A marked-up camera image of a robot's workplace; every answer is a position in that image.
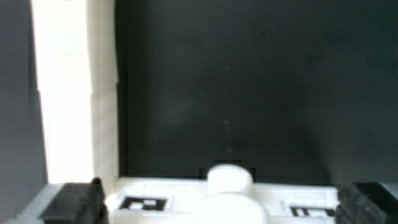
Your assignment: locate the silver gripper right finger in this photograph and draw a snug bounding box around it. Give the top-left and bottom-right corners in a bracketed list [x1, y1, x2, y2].
[333, 182, 398, 224]

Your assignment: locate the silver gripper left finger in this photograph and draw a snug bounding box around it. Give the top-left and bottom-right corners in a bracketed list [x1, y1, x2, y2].
[38, 178, 108, 224]

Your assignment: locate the white front drawer box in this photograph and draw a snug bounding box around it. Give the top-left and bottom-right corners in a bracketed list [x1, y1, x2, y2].
[253, 184, 337, 224]

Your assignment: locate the white drawer box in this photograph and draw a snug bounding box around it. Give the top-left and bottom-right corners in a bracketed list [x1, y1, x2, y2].
[253, 184, 337, 224]
[108, 164, 269, 224]

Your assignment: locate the white front fence rail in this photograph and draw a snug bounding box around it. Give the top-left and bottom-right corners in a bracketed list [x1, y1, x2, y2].
[29, 0, 117, 183]

